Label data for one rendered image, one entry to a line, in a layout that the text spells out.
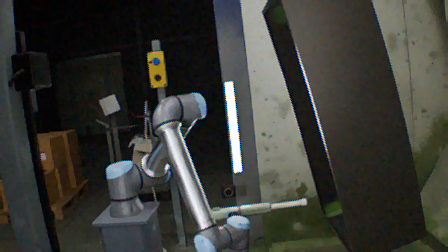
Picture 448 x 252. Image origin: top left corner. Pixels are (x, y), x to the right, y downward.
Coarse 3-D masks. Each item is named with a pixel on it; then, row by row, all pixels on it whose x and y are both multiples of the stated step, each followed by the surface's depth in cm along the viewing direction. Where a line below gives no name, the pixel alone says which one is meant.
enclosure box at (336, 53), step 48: (288, 0) 135; (336, 0) 135; (288, 48) 196; (336, 48) 137; (384, 48) 137; (336, 96) 139; (384, 96) 139; (336, 144) 142; (384, 144) 141; (336, 192) 206; (384, 192) 144; (384, 240) 147
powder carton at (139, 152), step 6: (138, 138) 404; (150, 138) 443; (156, 138) 445; (138, 144) 401; (144, 144) 403; (150, 144) 405; (138, 150) 399; (144, 150) 401; (150, 150) 402; (132, 156) 412; (138, 156) 406; (144, 156) 407
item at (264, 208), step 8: (304, 200) 177; (216, 208) 179; (232, 208) 179; (240, 208) 178; (248, 208) 177; (256, 208) 177; (264, 208) 176; (272, 208) 178; (216, 216) 177; (224, 216) 177
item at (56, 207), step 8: (80, 184) 473; (88, 184) 490; (72, 192) 436; (64, 200) 404; (72, 200) 432; (80, 200) 446; (56, 208) 379; (64, 208) 389; (72, 208) 413; (0, 216) 375; (8, 216) 380; (56, 216) 381; (64, 216) 385
